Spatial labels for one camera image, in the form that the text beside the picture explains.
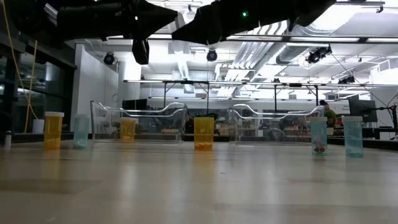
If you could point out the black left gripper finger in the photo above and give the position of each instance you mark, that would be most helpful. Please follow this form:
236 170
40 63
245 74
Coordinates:
155 22
158 11

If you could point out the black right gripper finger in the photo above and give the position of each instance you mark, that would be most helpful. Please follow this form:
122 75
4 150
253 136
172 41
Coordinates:
208 36
205 20

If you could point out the small teal pill bottle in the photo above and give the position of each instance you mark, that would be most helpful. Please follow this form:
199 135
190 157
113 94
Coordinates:
353 137
81 133
318 135

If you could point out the small orange pill bottle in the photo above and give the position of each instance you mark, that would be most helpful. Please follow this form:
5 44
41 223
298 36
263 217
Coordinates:
53 130

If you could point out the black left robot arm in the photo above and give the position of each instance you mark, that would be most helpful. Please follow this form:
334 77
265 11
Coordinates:
93 18

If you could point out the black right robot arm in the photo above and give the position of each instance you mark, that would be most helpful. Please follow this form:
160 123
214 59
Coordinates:
295 9

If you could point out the clear plastic bin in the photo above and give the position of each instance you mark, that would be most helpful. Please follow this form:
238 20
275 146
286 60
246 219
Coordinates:
248 130
174 124

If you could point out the black monitor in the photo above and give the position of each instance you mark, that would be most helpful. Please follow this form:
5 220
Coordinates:
134 104
362 110

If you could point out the person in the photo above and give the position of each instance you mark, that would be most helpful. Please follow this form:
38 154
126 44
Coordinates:
323 102

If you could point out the white cylindrical container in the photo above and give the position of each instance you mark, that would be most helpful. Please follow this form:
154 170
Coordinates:
38 127

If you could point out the potted green plant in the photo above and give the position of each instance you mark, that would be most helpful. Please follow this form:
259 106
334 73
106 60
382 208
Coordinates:
331 117

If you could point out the black ceiling camera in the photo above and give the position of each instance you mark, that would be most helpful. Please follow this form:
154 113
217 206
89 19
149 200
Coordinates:
317 54
211 55
109 58
346 80

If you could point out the silver ventilation duct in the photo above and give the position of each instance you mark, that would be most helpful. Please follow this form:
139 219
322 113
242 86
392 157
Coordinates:
290 54

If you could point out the black background workstation frame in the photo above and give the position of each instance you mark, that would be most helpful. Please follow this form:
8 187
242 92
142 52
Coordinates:
207 99

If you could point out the small white post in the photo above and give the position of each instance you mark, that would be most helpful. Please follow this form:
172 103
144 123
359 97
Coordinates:
8 140

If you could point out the black aluminium rig frame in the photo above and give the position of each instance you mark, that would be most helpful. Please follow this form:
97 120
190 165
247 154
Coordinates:
379 143

